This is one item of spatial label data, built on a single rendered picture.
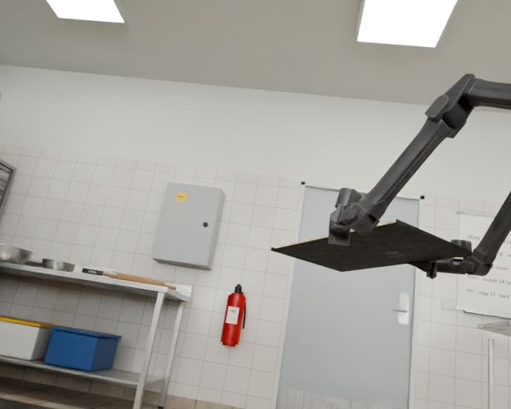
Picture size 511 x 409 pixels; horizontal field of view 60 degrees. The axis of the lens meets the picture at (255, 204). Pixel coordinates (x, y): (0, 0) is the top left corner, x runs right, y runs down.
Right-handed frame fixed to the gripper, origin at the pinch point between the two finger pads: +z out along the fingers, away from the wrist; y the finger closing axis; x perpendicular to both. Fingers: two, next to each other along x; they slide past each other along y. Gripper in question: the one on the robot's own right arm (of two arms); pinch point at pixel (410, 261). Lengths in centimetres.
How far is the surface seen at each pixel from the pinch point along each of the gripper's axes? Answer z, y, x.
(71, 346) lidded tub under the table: 210, -53, -133
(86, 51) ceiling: 280, 212, -147
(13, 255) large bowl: 281, 8, -135
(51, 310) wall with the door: 273, -28, -191
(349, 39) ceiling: 32, 204, -122
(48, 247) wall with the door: 292, 26, -188
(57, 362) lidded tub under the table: 217, -64, -132
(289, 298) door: 67, 8, -208
